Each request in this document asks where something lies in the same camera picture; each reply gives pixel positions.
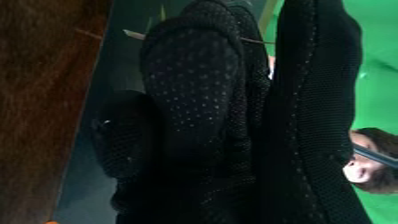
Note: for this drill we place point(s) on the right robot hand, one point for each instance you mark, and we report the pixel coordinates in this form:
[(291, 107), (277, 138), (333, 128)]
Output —
[(202, 110)]

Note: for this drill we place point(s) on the person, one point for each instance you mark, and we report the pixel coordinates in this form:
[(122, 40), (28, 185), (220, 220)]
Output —
[(371, 166)]

